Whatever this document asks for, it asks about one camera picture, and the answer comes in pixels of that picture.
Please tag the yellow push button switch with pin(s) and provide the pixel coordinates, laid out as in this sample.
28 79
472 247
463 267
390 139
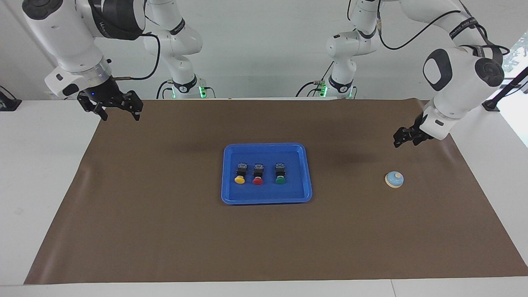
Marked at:
239 180

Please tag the light blue call bell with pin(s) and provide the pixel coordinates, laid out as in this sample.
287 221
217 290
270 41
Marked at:
394 178

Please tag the red push button switch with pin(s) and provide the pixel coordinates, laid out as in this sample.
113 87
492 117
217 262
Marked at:
258 181

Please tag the black table clamp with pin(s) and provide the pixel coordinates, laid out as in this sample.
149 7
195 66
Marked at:
8 103

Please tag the green push button switch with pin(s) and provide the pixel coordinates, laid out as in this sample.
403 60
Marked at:
280 180

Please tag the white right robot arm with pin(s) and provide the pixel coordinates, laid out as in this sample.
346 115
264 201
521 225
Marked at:
66 37

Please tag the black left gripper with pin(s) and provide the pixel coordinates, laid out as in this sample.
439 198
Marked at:
416 126

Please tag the blue plastic tray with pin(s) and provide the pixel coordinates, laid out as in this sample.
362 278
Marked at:
297 177

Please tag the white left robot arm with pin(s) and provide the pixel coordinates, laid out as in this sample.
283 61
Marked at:
453 90

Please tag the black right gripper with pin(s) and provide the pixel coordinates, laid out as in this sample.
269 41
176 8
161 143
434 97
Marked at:
105 93

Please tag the black camera stand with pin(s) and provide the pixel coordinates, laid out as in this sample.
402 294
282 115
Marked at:
505 88

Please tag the brown table mat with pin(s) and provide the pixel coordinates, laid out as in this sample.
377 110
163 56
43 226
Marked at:
165 239

